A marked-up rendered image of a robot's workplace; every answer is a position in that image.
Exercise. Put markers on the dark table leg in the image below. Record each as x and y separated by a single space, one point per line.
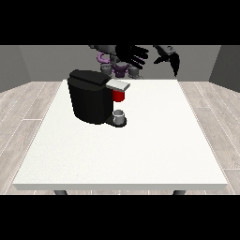
179 192
60 192

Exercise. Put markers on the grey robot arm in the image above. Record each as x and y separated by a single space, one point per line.
104 48
164 48

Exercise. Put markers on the pale grey machine lid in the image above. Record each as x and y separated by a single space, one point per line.
118 84

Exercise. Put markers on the red pod holder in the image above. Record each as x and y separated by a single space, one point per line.
117 95

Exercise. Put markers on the grey robot trunk purple rings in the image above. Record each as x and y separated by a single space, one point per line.
120 70

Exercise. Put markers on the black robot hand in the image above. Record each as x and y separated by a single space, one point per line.
131 54
173 61

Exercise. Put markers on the black coffee machine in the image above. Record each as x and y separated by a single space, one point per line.
89 100

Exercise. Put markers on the small grey cup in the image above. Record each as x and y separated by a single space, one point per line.
118 116

